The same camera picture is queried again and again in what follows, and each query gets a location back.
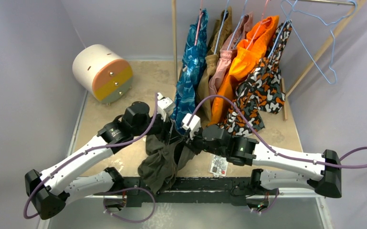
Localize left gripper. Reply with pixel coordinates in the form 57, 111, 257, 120
133, 110, 183, 145

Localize olive green shorts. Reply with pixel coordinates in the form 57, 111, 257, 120
137, 135, 195, 194

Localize light blue hanger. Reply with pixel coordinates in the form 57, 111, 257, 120
280, 0, 362, 85

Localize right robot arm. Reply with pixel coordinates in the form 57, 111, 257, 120
183, 125, 342, 198

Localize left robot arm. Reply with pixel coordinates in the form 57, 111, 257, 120
23, 97, 175, 220

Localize blue patterned shorts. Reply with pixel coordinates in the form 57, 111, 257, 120
170, 9, 209, 134

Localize camouflage orange black shorts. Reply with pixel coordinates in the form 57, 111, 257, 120
218, 21, 293, 137

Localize brown shorts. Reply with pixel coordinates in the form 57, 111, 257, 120
197, 7, 233, 121

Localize pink shorts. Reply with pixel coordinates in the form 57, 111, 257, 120
209, 12, 253, 95

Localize blue hanger of brown shorts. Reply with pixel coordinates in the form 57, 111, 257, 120
213, 0, 230, 54

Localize pink hanger of orange shorts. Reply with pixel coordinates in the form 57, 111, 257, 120
246, 0, 269, 50

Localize blue hanger of camouflage shorts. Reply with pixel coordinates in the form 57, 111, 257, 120
268, 0, 297, 58

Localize white printed tag card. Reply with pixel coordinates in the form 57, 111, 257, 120
209, 155, 228, 177

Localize round pastel drawer box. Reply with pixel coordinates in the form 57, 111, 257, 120
72, 44, 133, 104

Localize wooden clothes rack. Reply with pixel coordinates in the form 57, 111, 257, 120
171, 0, 367, 121

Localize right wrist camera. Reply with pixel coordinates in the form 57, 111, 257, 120
182, 114, 201, 140

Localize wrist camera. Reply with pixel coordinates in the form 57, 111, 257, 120
157, 92, 175, 121
182, 114, 201, 140

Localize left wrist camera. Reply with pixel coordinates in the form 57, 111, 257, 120
157, 92, 175, 121

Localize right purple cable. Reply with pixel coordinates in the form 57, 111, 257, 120
189, 94, 367, 216

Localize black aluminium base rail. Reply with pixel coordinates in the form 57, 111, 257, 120
45, 175, 301, 209

